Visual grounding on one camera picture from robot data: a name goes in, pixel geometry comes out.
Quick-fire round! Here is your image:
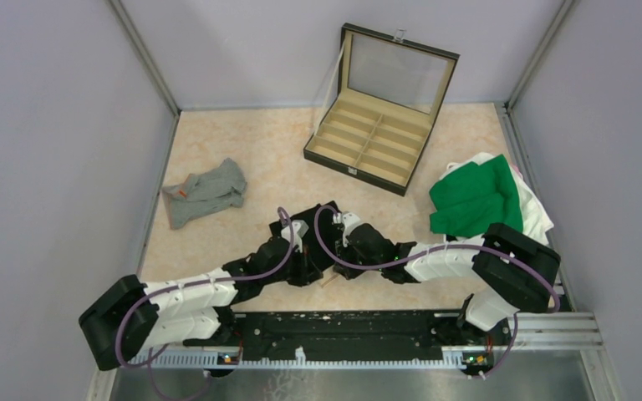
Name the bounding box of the grey striped underwear orange trim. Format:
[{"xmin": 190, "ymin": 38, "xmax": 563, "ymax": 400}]
[{"xmin": 161, "ymin": 158, "xmax": 247, "ymax": 230}]

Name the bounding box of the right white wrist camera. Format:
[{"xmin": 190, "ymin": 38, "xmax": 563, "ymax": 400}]
[{"xmin": 333, "ymin": 212, "xmax": 364, "ymax": 247}]

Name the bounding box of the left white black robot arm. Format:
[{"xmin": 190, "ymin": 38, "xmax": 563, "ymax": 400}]
[{"xmin": 78, "ymin": 236, "xmax": 331, "ymax": 371}]

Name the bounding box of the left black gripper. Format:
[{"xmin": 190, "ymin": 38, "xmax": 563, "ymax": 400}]
[{"xmin": 262, "ymin": 243, "xmax": 323, "ymax": 287}]

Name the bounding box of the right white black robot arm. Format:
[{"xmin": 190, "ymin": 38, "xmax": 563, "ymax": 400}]
[{"xmin": 326, "ymin": 223, "xmax": 561, "ymax": 344}]

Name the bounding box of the black leather compartment box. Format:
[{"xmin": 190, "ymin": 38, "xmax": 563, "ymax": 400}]
[{"xmin": 303, "ymin": 23, "xmax": 460, "ymax": 196}]

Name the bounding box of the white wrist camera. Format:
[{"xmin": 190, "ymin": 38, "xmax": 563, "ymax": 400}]
[
  {"xmin": 333, "ymin": 212, "xmax": 364, "ymax": 247},
  {"xmin": 280, "ymin": 220, "xmax": 308, "ymax": 252}
]

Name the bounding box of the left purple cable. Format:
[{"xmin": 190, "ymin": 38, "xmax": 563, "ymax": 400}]
[{"xmin": 115, "ymin": 206, "xmax": 298, "ymax": 401}]

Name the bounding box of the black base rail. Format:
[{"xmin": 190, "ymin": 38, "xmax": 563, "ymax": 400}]
[{"xmin": 183, "ymin": 309, "xmax": 510, "ymax": 362}]

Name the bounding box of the purple cable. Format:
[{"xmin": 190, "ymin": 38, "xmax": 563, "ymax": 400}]
[
  {"xmin": 313, "ymin": 205, "xmax": 561, "ymax": 381},
  {"xmin": 115, "ymin": 206, "xmax": 298, "ymax": 401}
]

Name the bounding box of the green cloth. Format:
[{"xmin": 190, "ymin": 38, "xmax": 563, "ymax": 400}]
[{"xmin": 429, "ymin": 155, "xmax": 523, "ymax": 237}]

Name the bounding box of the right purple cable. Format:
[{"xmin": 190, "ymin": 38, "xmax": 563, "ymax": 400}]
[{"xmin": 313, "ymin": 205, "xmax": 561, "ymax": 381}]

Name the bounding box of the black underwear with beige waistband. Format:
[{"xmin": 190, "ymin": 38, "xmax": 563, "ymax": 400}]
[{"xmin": 268, "ymin": 201, "xmax": 342, "ymax": 287}]

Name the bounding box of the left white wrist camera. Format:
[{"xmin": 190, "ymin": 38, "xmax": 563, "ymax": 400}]
[{"xmin": 280, "ymin": 220, "xmax": 308, "ymax": 252}]

